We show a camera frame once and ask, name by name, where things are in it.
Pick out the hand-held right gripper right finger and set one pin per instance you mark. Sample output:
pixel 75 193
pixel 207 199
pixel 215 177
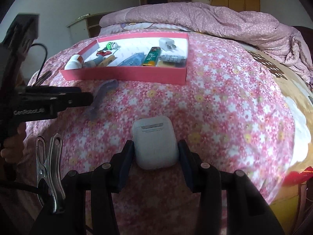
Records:
pixel 184 164

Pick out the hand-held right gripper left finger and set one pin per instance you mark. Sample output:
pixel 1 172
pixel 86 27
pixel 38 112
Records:
pixel 126 161

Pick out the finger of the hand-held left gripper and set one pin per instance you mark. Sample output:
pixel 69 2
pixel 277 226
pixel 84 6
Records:
pixel 53 90
pixel 78 99

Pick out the blue translucent curved strip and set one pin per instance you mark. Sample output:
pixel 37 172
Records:
pixel 97 99

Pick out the white earbud case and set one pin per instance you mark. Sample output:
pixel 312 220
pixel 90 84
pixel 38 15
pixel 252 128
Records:
pixel 155 144

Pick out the pink cardboard box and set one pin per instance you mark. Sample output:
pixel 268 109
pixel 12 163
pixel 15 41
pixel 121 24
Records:
pixel 122 74

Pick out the small red trinket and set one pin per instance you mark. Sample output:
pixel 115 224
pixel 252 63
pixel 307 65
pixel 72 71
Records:
pixel 104 53

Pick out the person's left hand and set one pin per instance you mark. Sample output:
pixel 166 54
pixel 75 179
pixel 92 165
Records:
pixel 12 151

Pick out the white orange round toy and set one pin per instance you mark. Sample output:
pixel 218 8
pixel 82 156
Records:
pixel 73 63

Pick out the grey plastic piece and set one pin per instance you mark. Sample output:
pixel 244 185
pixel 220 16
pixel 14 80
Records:
pixel 94 63

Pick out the wooden clothespin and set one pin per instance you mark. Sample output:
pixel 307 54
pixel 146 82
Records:
pixel 107 60

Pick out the pink floral blanket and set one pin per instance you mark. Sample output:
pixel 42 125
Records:
pixel 220 115

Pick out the wooden nightstand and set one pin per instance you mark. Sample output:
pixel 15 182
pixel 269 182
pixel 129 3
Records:
pixel 78 31

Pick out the blue pointed plastic object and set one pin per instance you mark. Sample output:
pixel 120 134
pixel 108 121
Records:
pixel 133 59

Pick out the metal spring clip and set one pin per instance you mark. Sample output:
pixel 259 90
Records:
pixel 44 171

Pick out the green lighter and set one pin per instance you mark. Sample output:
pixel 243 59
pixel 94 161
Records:
pixel 151 56

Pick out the clear plastic box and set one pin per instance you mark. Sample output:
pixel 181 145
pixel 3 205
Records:
pixel 172 59

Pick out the red cloth item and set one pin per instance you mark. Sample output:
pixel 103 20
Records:
pixel 296 177

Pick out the pink quilt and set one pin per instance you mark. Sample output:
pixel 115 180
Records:
pixel 195 14

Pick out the dark brown furniture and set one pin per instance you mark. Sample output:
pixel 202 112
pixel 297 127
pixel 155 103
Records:
pixel 303 33

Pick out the white wall charger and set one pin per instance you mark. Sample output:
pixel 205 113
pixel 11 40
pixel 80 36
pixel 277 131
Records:
pixel 165 43

